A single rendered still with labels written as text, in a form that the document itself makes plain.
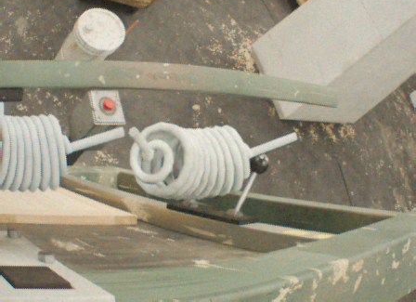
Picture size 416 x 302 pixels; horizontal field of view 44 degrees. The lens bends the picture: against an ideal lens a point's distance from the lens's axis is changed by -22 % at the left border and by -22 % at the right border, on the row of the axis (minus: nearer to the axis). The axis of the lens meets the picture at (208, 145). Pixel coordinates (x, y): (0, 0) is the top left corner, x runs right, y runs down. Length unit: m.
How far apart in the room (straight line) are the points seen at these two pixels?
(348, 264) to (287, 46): 3.39
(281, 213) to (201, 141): 0.79
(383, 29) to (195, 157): 2.92
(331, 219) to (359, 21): 2.39
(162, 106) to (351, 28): 1.24
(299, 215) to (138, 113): 2.04
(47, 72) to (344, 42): 3.23
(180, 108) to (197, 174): 2.89
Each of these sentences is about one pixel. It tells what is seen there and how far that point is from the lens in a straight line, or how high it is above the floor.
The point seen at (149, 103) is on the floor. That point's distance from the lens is 3.33.
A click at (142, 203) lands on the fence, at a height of 1.28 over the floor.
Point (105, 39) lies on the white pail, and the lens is 2.89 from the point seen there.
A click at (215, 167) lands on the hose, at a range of 0.57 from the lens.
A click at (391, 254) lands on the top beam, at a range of 0.63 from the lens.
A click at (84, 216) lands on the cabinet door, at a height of 1.30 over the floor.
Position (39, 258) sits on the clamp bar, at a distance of 0.44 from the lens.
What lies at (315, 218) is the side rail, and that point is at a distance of 1.27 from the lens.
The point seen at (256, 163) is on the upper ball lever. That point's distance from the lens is 1.14.
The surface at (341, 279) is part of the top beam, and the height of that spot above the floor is 1.94.
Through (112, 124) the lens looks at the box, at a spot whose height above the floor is 0.92.
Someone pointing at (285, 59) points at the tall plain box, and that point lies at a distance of 3.89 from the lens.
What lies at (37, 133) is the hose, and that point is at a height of 1.90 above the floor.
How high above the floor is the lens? 2.26
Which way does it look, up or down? 41 degrees down
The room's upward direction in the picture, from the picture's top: 52 degrees clockwise
